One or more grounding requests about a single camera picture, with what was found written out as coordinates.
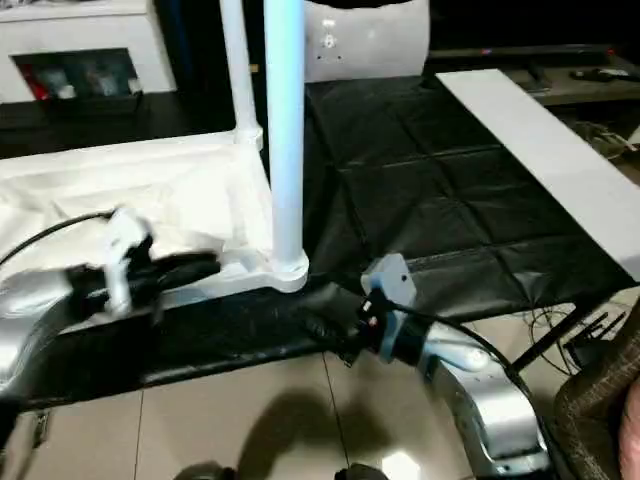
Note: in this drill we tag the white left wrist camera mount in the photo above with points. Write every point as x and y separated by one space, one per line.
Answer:
125 235

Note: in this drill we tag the flat white board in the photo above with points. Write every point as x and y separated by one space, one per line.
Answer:
560 160

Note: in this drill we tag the white plastic table top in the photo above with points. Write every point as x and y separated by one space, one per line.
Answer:
150 180

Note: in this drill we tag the black stand leg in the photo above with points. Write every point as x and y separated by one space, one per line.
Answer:
560 342

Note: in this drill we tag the black cabinet with gold label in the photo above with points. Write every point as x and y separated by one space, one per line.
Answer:
200 45

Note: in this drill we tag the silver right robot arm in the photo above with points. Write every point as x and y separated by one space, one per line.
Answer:
480 400

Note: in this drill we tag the brown woven fabric object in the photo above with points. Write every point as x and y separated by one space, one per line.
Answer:
600 400

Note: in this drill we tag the black work mat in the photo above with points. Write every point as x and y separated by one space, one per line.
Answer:
420 170

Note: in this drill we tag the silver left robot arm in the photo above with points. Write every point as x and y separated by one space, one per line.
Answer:
30 300

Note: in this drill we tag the white cabinet with glass doors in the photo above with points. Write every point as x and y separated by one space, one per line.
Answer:
100 30

